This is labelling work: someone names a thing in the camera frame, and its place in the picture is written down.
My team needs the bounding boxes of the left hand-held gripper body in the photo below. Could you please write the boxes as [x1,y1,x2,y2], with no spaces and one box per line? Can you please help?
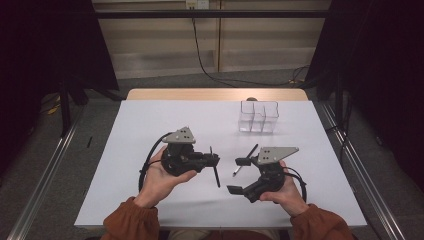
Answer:
[160,126,206,178]

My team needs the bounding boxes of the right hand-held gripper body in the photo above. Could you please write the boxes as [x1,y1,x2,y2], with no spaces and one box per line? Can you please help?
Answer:
[242,146,300,204]

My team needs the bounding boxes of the black makeup brush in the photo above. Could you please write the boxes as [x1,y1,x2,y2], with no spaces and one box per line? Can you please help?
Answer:
[209,145,222,189]

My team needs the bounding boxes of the black pen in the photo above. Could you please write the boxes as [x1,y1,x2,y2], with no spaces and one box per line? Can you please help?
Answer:
[232,143,259,178]

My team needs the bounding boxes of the clear acrylic organizer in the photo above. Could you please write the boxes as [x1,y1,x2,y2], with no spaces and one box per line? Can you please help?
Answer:
[237,100,280,134]

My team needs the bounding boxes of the person's right hand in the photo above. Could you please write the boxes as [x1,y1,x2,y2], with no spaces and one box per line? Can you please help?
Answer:
[259,159,310,218]

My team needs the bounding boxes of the person's left hand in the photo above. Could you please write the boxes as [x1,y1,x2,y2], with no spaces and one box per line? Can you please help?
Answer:
[133,144,198,210]

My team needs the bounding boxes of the person's beige trousers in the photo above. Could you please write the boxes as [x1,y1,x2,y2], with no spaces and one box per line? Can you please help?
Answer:
[166,228,282,240]

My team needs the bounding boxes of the white table mat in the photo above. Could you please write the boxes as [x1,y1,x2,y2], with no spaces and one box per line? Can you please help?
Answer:
[73,99,368,230]

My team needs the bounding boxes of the black metal stand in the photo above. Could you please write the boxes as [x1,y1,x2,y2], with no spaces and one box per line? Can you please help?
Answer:
[316,71,346,132]
[57,75,125,138]

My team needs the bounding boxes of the metal desk leg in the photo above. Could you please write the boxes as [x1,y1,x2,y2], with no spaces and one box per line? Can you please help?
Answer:
[216,0,223,73]

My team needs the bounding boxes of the black horizontal bar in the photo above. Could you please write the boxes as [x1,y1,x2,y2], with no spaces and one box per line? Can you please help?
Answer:
[94,9,332,20]

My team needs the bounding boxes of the black curtain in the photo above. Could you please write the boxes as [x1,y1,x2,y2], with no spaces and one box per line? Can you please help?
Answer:
[303,0,424,184]
[0,0,120,179]

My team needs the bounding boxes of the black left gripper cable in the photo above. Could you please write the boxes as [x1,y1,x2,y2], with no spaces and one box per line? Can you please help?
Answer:
[137,131,174,193]

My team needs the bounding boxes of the thin black floor cable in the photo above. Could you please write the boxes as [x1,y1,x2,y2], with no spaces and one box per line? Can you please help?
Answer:
[324,96,355,162]

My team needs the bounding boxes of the aluminium floor rail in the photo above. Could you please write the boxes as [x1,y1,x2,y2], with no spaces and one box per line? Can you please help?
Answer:
[319,101,407,240]
[6,102,88,240]

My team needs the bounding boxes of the long black power cable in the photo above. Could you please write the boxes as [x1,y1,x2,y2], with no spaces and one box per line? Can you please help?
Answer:
[190,8,311,88]

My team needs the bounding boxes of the white wall outlet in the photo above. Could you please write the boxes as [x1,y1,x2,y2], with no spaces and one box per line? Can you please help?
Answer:
[185,0,211,10]

